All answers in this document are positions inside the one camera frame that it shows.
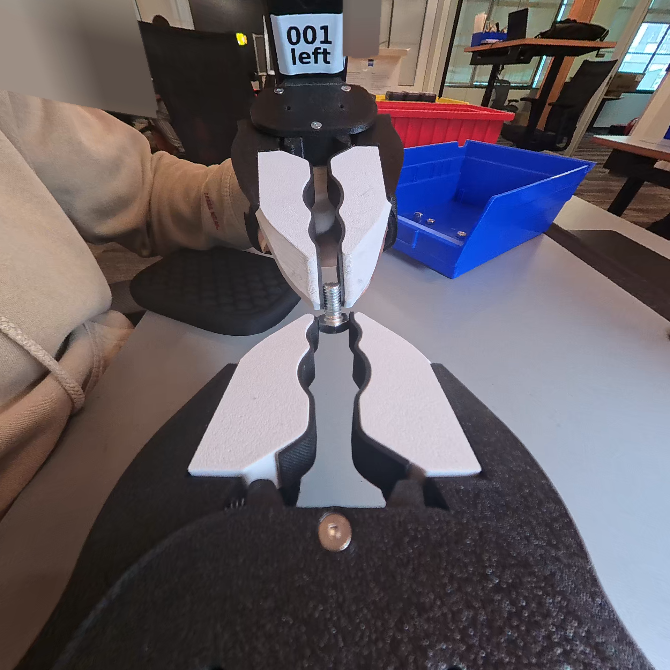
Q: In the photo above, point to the black wrist rest pad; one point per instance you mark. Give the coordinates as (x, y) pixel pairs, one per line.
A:
(209, 293)

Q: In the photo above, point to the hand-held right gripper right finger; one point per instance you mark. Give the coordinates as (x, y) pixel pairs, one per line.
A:
(419, 414)

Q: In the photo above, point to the person's left forearm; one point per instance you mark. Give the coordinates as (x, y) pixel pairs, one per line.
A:
(136, 188)

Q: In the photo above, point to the black mesh office chair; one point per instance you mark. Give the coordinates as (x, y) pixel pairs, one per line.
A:
(199, 94)

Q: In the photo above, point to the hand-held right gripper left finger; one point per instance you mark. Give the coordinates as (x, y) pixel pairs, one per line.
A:
(251, 414)

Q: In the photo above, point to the person's torso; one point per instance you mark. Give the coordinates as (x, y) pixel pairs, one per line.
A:
(42, 293)

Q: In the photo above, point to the black backpack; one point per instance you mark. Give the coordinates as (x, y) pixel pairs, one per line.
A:
(571, 29)

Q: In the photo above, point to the red plastic bin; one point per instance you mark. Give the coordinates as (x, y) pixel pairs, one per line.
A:
(461, 126)

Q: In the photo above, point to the wooden standing desk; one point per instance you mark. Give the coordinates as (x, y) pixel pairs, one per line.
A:
(534, 45)

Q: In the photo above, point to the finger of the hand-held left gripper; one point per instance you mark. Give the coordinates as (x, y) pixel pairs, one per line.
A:
(283, 209)
(366, 209)

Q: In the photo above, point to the wooden office desk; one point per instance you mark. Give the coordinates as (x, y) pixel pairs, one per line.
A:
(639, 147)

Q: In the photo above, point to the blue plastic bin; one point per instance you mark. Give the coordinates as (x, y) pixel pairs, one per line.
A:
(513, 236)

